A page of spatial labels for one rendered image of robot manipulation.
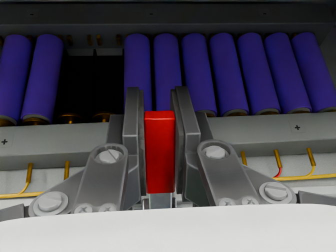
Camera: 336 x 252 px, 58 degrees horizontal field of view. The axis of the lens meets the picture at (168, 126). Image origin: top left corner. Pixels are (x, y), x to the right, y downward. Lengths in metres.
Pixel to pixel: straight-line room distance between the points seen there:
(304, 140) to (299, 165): 0.03
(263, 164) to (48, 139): 0.13
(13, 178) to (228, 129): 0.13
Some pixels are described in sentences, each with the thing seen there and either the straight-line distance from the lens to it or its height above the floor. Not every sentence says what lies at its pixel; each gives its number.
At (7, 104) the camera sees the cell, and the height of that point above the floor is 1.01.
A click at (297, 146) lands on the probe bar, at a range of 0.20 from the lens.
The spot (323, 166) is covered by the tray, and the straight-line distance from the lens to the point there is 0.22.
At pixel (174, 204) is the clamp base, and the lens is 0.16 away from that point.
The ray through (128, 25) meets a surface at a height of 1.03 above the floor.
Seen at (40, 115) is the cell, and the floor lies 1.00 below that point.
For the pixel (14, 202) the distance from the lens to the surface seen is 0.19.
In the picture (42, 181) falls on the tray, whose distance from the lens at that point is 0.20.
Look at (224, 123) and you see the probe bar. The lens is 0.18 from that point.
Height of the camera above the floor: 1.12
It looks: 42 degrees down
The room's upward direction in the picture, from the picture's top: 2 degrees clockwise
